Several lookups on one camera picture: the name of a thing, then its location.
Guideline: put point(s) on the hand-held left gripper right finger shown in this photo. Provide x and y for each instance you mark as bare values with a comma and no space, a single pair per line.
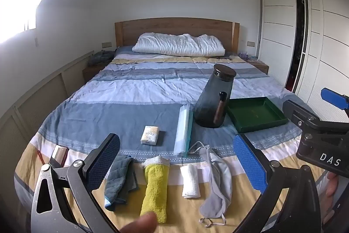
249,162

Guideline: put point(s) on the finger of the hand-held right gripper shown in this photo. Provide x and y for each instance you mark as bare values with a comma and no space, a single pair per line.
334,98
297,110

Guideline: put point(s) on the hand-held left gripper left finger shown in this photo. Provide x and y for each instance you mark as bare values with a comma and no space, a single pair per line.
105,159

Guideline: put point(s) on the grey cloth with blue trim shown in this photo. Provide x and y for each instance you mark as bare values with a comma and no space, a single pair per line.
117,178

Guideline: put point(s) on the black cloth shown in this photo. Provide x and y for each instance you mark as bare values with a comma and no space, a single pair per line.
134,181

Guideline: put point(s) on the grey face mask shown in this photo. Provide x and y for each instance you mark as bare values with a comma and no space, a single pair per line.
218,181

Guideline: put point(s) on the green tray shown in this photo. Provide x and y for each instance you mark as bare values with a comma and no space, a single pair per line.
256,113

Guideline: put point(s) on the yellow white tissue pack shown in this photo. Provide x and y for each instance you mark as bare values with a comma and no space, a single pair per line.
150,135

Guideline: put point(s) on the yellow towel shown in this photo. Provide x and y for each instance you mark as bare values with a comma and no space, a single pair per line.
155,189

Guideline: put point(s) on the white towel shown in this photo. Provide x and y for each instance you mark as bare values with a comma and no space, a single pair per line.
190,181

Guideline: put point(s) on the clear plastic packet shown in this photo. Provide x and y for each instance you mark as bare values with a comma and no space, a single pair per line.
182,129

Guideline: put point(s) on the person's right hand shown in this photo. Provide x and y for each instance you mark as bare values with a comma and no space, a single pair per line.
332,189

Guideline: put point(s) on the red fabric item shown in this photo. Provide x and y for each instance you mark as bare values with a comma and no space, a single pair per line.
290,83

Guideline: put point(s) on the dark smartphone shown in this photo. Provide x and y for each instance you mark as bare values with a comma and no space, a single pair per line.
58,155

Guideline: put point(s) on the wooden nightstand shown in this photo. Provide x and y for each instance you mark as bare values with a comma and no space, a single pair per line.
92,72
261,67

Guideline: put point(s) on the striped bed blanket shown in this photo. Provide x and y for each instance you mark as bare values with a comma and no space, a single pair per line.
122,96

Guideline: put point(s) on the small clear container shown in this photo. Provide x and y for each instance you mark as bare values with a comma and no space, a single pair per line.
254,60

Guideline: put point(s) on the white wardrobe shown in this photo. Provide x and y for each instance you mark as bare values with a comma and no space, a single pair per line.
313,31

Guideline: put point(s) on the grey glass pitcher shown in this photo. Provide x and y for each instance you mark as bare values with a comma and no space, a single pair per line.
210,102

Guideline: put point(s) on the small purple item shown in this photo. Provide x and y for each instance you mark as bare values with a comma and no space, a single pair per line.
243,55

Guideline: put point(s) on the grey knitted cloth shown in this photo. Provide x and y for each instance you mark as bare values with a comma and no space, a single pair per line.
101,57

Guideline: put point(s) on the blue bed sheet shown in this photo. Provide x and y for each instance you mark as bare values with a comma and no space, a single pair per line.
122,49

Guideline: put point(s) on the white pillow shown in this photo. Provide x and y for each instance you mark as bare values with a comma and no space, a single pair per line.
177,44

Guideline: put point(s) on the wooden headboard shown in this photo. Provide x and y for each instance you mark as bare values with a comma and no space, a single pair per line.
177,27

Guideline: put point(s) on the wall socket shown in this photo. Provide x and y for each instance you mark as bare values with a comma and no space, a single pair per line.
106,44
250,43

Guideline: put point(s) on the low white wall cabinet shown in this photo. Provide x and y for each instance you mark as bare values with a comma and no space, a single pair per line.
41,91

